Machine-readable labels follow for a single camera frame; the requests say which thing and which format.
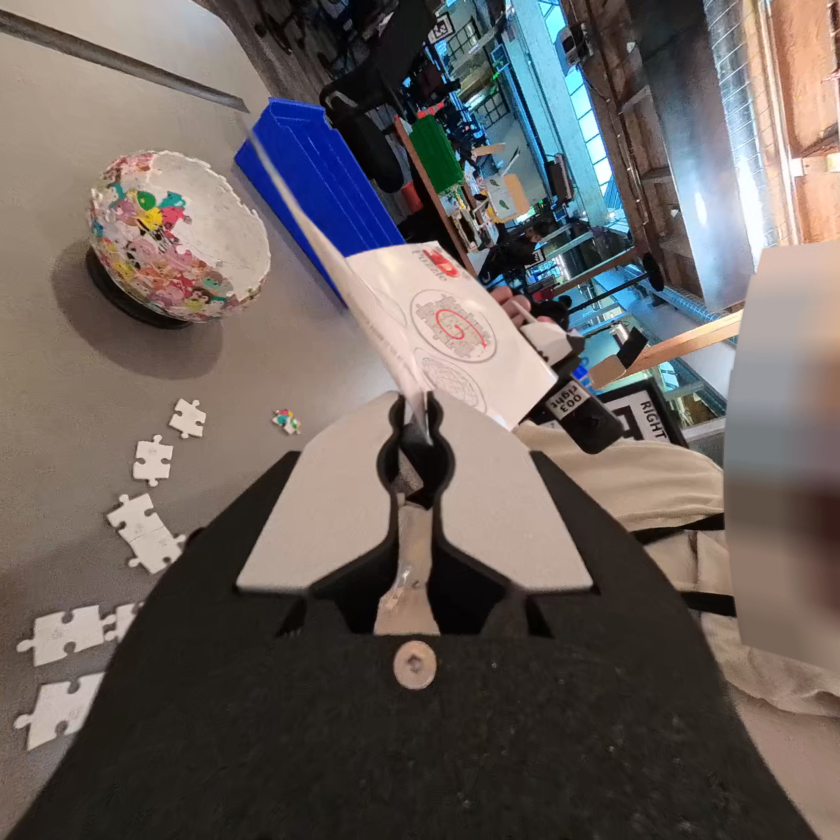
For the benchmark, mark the black office chair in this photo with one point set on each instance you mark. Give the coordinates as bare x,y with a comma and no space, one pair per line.
407,46

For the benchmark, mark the black floor stand pole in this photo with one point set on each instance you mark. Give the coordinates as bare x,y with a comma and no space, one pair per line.
653,272

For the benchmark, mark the silver ventilation duct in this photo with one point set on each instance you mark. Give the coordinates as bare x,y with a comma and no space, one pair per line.
735,98

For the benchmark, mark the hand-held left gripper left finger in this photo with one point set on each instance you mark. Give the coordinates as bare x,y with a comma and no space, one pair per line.
321,518

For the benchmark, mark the wooden table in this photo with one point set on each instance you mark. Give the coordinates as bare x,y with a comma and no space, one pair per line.
430,190

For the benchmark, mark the blue plastic bin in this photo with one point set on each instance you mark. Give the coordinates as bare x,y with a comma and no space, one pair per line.
308,157

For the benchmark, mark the person's right hand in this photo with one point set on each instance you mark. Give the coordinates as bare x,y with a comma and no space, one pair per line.
512,302

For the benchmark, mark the teal green print jigsaw piece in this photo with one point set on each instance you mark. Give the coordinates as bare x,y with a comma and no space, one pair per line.
287,421

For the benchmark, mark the white printed card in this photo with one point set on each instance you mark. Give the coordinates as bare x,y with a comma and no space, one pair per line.
394,282

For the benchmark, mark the black ball stand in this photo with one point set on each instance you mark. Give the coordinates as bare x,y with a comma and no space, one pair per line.
111,292

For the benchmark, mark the white double jigsaw piece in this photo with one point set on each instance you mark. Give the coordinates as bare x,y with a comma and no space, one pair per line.
144,531
65,633
59,712

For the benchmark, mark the colourful puzzle ball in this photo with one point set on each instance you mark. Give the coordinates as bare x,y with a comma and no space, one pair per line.
216,216

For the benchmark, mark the green plastic bin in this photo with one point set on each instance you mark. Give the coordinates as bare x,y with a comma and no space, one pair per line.
436,151

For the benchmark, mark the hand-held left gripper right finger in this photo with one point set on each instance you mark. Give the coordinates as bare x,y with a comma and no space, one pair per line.
512,518

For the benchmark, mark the black framed marker sign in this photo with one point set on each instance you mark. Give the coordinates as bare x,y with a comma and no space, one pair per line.
656,420

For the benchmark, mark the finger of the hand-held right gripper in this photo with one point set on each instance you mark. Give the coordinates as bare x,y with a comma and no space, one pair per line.
554,341

